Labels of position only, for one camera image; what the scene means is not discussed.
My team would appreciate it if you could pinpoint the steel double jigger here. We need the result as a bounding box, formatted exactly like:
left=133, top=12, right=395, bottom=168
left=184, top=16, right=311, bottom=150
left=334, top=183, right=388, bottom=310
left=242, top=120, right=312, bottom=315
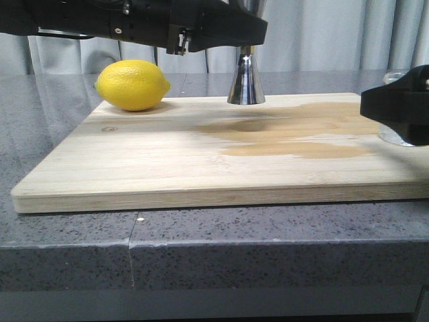
left=227, top=1, right=266, bottom=105

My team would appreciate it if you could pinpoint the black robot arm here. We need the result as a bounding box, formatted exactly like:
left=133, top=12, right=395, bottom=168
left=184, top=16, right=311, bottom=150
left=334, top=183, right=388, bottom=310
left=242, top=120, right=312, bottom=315
left=1, top=1, right=428, bottom=146

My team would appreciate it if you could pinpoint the grey curtain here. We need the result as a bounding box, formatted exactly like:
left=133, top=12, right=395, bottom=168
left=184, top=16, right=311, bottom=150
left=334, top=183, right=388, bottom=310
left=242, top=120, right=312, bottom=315
left=1, top=1, right=428, bottom=76

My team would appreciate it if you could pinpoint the light wooden cutting board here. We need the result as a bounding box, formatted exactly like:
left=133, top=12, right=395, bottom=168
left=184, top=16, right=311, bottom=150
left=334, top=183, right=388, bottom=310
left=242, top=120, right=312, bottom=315
left=11, top=93, right=428, bottom=213

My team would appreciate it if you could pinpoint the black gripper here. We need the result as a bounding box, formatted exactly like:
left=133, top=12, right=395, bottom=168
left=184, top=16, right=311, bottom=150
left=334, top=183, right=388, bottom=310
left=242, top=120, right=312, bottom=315
left=107, top=1, right=268, bottom=55

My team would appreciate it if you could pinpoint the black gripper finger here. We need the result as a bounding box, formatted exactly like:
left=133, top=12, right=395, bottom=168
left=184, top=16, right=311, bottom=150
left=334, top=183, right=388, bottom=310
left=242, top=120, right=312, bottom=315
left=360, top=65, right=428, bottom=146

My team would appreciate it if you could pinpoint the clear glass beaker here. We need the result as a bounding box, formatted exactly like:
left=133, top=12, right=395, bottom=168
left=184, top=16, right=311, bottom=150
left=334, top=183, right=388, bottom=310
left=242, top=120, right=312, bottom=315
left=379, top=71, right=414, bottom=147

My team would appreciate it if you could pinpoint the yellow lemon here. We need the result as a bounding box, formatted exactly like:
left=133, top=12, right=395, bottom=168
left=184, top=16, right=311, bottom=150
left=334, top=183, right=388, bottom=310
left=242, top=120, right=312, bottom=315
left=95, top=60, right=171, bottom=111

